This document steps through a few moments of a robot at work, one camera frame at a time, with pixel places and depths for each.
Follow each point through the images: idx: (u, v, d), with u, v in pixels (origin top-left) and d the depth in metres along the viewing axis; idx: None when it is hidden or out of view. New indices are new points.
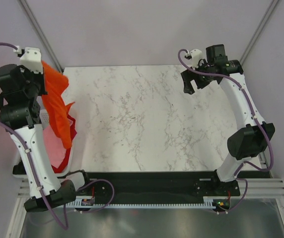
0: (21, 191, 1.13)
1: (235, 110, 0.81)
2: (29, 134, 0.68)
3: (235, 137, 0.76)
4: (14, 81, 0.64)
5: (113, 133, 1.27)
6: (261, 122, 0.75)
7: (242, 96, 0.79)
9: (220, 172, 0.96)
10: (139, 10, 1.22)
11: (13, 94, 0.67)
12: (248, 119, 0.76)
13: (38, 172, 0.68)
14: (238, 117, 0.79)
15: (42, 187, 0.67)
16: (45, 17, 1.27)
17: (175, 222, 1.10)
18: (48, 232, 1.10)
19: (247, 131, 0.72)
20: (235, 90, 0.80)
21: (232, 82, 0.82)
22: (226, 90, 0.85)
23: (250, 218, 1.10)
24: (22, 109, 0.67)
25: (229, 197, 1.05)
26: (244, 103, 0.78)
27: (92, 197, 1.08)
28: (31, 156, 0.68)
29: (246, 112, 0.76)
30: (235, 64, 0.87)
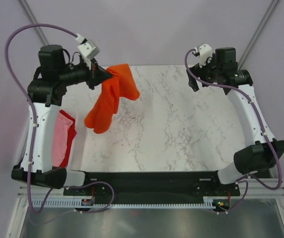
0: (20, 191, 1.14)
1: (244, 125, 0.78)
2: (43, 111, 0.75)
3: (244, 153, 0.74)
4: (51, 59, 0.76)
5: (112, 134, 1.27)
6: (270, 139, 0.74)
7: (250, 110, 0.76)
9: (220, 175, 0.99)
10: (139, 10, 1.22)
11: (47, 71, 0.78)
12: (257, 135, 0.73)
13: (35, 148, 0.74)
14: (246, 132, 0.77)
15: (33, 163, 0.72)
16: (45, 16, 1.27)
17: (175, 222, 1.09)
18: (48, 232, 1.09)
19: (256, 148, 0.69)
20: (244, 103, 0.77)
21: (240, 94, 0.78)
22: (233, 102, 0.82)
23: (251, 217, 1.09)
24: (47, 87, 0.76)
25: (229, 198, 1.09)
26: (252, 119, 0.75)
27: (92, 196, 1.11)
28: (35, 131, 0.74)
29: (254, 128, 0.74)
30: (244, 74, 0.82)
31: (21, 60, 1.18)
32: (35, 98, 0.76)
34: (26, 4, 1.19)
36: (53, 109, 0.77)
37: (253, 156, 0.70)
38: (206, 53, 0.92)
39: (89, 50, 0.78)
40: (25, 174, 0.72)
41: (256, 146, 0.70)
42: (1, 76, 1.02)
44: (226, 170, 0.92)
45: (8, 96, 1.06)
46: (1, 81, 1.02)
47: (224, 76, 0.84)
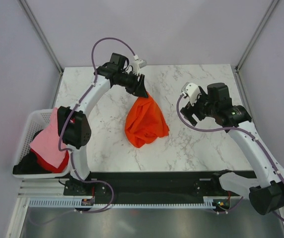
0: (21, 191, 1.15)
1: (251, 163, 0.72)
2: (102, 81, 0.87)
3: (259, 194, 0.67)
4: (121, 58, 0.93)
5: (112, 134, 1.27)
6: None
7: (257, 148, 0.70)
9: (222, 181, 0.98)
10: (139, 10, 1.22)
11: (112, 65, 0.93)
12: (270, 174, 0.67)
13: (85, 98, 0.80)
14: (256, 171, 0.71)
15: (79, 105, 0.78)
16: (45, 17, 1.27)
17: (175, 222, 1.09)
18: (48, 232, 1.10)
19: (274, 192, 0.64)
20: (247, 141, 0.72)
21: (243, 133, 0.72)
22: (236, 141, 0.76)
23: (251, 218, 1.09)
24: (109, 73, 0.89)
25: (229, 197, 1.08)
26: (260, 156, 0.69)
27: (92, 197, 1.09)
28: (91, 88, 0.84)
29: (266, 167, 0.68)
30: (241, 110, 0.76)
31: (22, 60, 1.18)
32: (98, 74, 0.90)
34: (26, 4, 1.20)
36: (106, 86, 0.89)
37: (272, 200, 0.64)
38: (194, 93, 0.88)
39: (140, 62, 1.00)
40: (68, 111, 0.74)
41: (274, 188, 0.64)
42: (2, 76, 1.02)
44: (232, 181, 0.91)
45: (8, 96, 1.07)
46: (1, 81, 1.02)
47: (221, 114, 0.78)
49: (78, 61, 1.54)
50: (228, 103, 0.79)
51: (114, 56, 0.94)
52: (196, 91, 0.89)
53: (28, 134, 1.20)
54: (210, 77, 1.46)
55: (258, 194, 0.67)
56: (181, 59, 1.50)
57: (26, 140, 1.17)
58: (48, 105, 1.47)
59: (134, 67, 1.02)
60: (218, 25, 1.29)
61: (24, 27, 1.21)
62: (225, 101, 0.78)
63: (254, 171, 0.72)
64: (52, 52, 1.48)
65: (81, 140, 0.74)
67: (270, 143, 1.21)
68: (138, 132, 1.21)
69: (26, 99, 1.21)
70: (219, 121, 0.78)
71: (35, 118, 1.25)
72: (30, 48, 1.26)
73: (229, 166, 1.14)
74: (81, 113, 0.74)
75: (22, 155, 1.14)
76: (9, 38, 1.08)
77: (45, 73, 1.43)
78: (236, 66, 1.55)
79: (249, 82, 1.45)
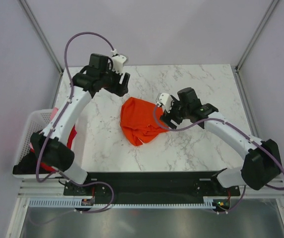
0: (21, 191, 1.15)
1: (231, 143, 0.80)
2: (79, 94, 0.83)
3: (247, 167, 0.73)
4: (98, 61, 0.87)
5: (112, 134, 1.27)
6: (259, 142, 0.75)
7: (229, 129, 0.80)
9: (221, 179, 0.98)
10: (139, 10, 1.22)
11: (92, 69, 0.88)
12: (247, 145, 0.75)
13: (60, 120, 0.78)
14: (236, 148, 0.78)
15: (54, 130, 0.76)
16: (45, 17, 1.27)
17: (175, 222, 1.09)
18: (48, 231, 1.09)
19: (254, 157, 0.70)
20: (219, 126, 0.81)
21: (214, 121, 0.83)
22: (213, 131, 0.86)
23: (252, 218, 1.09)
24: (87, 80, 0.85)
25: (228, 198, 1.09)
26: (234, 133, 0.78)
27: (92, 197, 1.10)
28: (67, 105, 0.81)
29: (241, 140, 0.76)
30: (209, 107, 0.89)
31: (22, 60, 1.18)
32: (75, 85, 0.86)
34: (26, 3, 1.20)
36: (87, 96, 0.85)
37: (255, 165, 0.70)
38: (167, 100, 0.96)
39: (122, 59, 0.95)
40: (42, 139, 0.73)
41: (252, 153, 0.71)
42: (2, 76, 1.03)
44: (227, 173, 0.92)
45: (8, 96, 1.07)
46: (1, 82, 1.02)
47: (194, 113, 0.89)
49: (78, 61, 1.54)
50: (197, 103, 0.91)
51: (93, 58, 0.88)
52: (170, 99, 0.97)
53: (28, 134, 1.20)
54: (210, 77, 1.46)
55: (246, 167, 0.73)
56: (181, 59, 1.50)
57: (26, 140, 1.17)
58: (48, 105, 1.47)
59: (117, 65, 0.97)
60: (217, 25, 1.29)
61: (24, 27, 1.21)
62: (195, 102, 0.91)
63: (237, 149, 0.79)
64: (52, 52, 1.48)
65: (61, 162, 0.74)
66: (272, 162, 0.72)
67: None
68: (136, 131, 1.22)
69: (26, 99, 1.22)
70: (194, 121, 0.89)
71: (35, 117, 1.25)
72: (30, 48, 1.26)
73: (229, 166, 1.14)
74: (56, 140, 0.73)
75: (22, 155, 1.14)
76: (9, 38, 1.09)
77: (45, 73, 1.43)
78: (236, 66, 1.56)
79: (249, 81, 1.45)
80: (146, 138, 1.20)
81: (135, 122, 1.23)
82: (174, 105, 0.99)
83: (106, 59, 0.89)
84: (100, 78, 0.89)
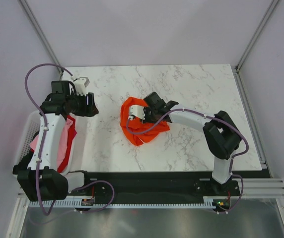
0: (21, 191, 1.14)
1: (194, 125, 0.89)
2: (53, 119, 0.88)
3: (209, 141, 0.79)
4: (61, 86, 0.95)
5: (113, 134, 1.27)
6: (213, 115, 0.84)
7: (188, 114, 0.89)
9: (217, 177, 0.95)
10: (139, 10, 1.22)
11: (57, 95, 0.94)
12: (203, 121, 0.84)
13: (44, 148, 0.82)
14: (198, 127, 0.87)
15: (41, 160, 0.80)
16: (45, 17, 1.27)
17: (175, 223, 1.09)
18: (48, 232, 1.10)
19: (209, 128, 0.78)
20: (179, 113, 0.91)
21: (175, 111, 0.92)
22: (178, 120, 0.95)
23: (252, 218, 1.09)
24: (56, 104, 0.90)
25: (228, 197, 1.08)
26: (192, 115, 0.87)
27: (92, 197, 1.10)
28: (46, 134, 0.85)
29: (198, 118, 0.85)
30: (170, 103, 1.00)
31: (21, 60, 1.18)
32: (46, 113, 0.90)
34: (26, 3, 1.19)
36: (60, 119, 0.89)
37: (212, 135, 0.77)
38: (138, 110, 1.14)
39: (83, 81, 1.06)
40: (31, 174, 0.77)
41: (208, 124, 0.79)
42: (1, 76, 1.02)
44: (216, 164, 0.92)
45: (8, 96, 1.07)
46: (0, 81, 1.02)
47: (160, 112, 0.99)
49: (78, 61, 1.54)
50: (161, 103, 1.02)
51: (55, 85, 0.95)
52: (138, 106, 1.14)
53: (29, 133, 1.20)
54: (210, 77, 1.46)
55: (209, 140, 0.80)
56: (181, 59, 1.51)
57: (26, 139, 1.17)
58: None
59: (80, 88, 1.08)
60: (218, 25, 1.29)
61: (24, 27, 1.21)
62: (159, 101, 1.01)
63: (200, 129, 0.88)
64: (52, 52, 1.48)
65: (55, 194, 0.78)
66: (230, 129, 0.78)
67: (270, 143, 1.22)
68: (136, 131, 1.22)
69: (26, 99, 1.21)
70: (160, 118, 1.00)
71: (35, 117, 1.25)
72: (30, 47, 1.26)
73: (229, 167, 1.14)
74: (47, 169, 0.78)
75: (22, 155, 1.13)
76: (9, 38, 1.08)
77: (44, 73, 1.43)
78: (236, 66, 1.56)
79: (249, 82, 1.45)
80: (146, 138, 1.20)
81: (135, 123, 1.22)
82: (146, 111, 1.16)
83: (66, 83, 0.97)
84: (67, 101, 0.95)
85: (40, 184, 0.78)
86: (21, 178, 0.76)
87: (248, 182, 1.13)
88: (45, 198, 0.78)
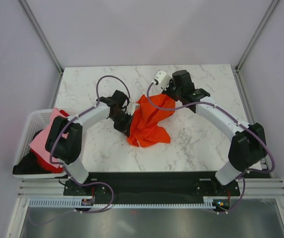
0: (21, 191, 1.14)
1: (220, 125, 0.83)
2: (104, 105, 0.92)
3: (234, 149, 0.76)
4: (121, 94, 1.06)
5: (112, 134, 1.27)
6: (247, 125, 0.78)
7: (219, 112, 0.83)
9: (219, 177, 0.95)
10: (139, 10, 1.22)
11: (114, 99, 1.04)
12: (234, 127, 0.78)
13: (85, 115, 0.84)
14: (225, 131, 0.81)
15: (78, 119, 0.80)
16: (45, 17, 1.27)
17: (175, 222, 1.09)
18: (48, 232, 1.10)
19: (241, 139, 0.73)
20: (209, 109, 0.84)
21: (204, 104, 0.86)
22: (203, 114, 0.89)
23: (251, 219, 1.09)
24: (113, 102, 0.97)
25: (229, 197, 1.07)
26: (223, 117, 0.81)
27: (92, 197, 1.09)
28: (92, 109, 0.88)
29: (229, 123, 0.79)
30: (201, 92, 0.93)
31: (21, 59, 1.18)
32: (101, 100, 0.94)
34: (26, 3, 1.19)
36: (105, 113, 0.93)
37: (240, 146, 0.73)
38: (163, 80, 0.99)
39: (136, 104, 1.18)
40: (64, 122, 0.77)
41: (239, 135, 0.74)
42: (1, 77, 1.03)
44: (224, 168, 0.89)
45: (8, 96, 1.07)
46: (0, 82, 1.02)
47: (186, 97, 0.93)
49: (78, 61, 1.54)
50: (191, 88, 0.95)
51: (117, 92, 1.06)
52: (167, 76, 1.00)
53: (28, 134, 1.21)
54: (210, 77, 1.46)
55: (233, 148, 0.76)
56: (181, 59, 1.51)
57: (26, 140, 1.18)
58: (47, 105, 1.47)
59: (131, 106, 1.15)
60: (218, 25, 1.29)
61: (24, 28, 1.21)
62: (189, 86, 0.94)
63: (225, 133, 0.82)
64: (52, 52, 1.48)
65: (67, 156, 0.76)
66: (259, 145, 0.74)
67: (270, 142, 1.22)
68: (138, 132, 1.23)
69: (26, 99, 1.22)
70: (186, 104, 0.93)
71: (35, 117, 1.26)
72: (30, 48, 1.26)
73: None
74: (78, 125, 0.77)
75: (22, 155, 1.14)
76: (9, 38, 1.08)
77: (44, 73, 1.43)
78: (236, 66, 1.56)
79: (249, 82, 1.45)
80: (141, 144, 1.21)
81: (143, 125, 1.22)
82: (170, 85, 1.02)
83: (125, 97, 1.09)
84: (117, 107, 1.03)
85: (63, 138, 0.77)
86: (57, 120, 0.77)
87: (248, 182, 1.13)
88: (57, 151, 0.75)
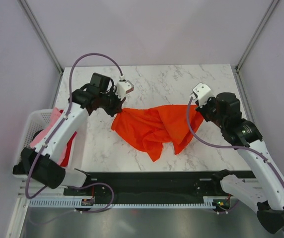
0: (21, 191, 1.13)
1: (262, 181, 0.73)
2: (76, 110, 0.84)
3: (272, 219, 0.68)
4: (100, 81, 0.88)
5: (113, 134, 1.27)
6: None
7: (268, 170, 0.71)
9: (223, 184, 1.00)
10: (139, 11, 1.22)
11: (93, 87, 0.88)
12: (283, 199, 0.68)
13: (54, 136, 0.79)
14: (268, 193, 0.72)
15: (46, 146, 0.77)
16: (45, 17, 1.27)
17: (175, 222, 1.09)
18: (48, 232, 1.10)
19: None
20: (259, 162, 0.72)
21: (254, 153, 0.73)
22: (247, 159, 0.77)
23: (252, 219, 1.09)
24: (88, 97, 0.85)
25: (229, 197, 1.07)
26: (273, 180, 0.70)
27: (92, 197, 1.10)
28: (63, 123, 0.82)
29: (278, 192, 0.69)
30: (250, 128, 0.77)
31: (21, 59, 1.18)
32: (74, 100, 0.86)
34: (26, 3, 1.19)
36: (84, 113, 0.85)
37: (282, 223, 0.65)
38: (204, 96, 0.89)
39: (128, 87, 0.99)
40: (33, 154, 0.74)
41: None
42: (1, 77, 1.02)
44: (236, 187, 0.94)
45: (7, 95, 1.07)
46: (0, 82, 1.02)
47: (230, 131, 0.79)
49: (78, 61, 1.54)
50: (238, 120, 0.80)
51: (95, 77, 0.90)
52: (209, 93, 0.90)
53: (28, 134, 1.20)
54: (210, 77, 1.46)
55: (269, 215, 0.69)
56: (181, 59, 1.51)
57: (26, 140, 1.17)
58: (48, 105, 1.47)
59: (119, 89, 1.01)
60: (218, 25, 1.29)
61: (24, 28, 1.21)
62: (237, 117, 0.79)
63: (266, 192, 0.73)
64: (52, 52, 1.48)
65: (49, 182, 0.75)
66: None
67: (270, 143, 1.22)
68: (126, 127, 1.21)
69: (26, 99, 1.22)
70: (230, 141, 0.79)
71: (35, 117, 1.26)
72: (30, 48, 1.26)
73: (229, 166, 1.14)
74: (47, 156, 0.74)
75: None
76: (9, 38, 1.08)
77: (44, 73, 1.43)
78: (236, 66, 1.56)
79: (249, 82, 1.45)
80: (121, 132, 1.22)
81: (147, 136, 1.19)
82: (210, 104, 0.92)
83: (106, 80, 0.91)
84: (99, 97, 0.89)
85: None
86: (23, 154, 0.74)
87: None
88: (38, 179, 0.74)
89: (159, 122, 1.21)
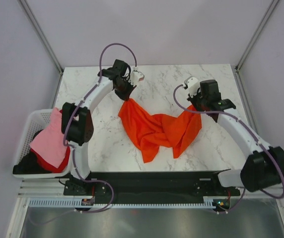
0: (21, 191, 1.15)
1: (237, 140, 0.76)
2: (106, 81, 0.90)
3: (247, 168, 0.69)
4: (121, 65, 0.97)
5: (113, 133, 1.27)
6: (267, 147, 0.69)
7: (240, 127, 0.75)
9: (222, 179, 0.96)
10: (139, 10, 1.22)
11: (115, 69, 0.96)
12: (253, 146, 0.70)
13: (91, 95, 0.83)
14: (243, 148, 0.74)
15: (84, 101, 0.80)
16: (45, 17, 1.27)
17: (175, 222, 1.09)
18: (48, 231, 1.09)
19: (256, 160, 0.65)
20: (232, 123, 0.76)
21: (228, 116, 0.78)
22: (225, 127, 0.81)
23: (252, 219, 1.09)
24: (113, 74, 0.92)
25: (228, 197, 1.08)
26: (244, 133, 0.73)
27: (92, 196, 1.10)
28: (96, 87, 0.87)
29: (248, 141, 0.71)
30: (227, 102, 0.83)
31: (21, 59, 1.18)
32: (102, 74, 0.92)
34: (26, 4, 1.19)
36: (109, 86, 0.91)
37: (256, 167, 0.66)
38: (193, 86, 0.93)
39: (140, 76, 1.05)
40: (73, 108, 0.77)
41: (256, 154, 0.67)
42: (1, 77, 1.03)
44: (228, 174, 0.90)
45: (7, 95, 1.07)
46: (0, 81, 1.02)
47: (210, 105, 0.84)
49: (78, 61, 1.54)
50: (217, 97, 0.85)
51: (116, 62, 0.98)
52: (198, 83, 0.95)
53: (28, 134, 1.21)
54: (210, 77, 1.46)
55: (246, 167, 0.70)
56: (181, 59, 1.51)
57: (26, 140, 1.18)
58: (47, 105, 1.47)
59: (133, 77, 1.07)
60: (217, 25, 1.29)
61: (23, 28, 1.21)
62: (215, 94, 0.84)
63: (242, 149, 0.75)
64: (52, 52, 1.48)
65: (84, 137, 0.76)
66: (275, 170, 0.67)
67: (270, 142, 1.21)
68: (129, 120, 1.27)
69: (26, 99, 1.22)
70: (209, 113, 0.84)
71: (35, 117, 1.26)
72: (30, 47, 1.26)
73: (229, 166, 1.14)
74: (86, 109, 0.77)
75: (22, 155, 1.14)
76: (9, 38, 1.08)
77: (44, 73, 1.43)
78: (236, 66, 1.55)
79: (249, 82, 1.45)
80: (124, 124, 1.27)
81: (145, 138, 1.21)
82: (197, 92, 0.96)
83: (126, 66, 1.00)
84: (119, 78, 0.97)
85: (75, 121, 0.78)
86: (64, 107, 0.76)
87: None
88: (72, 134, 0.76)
89: (161, 127, 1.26)
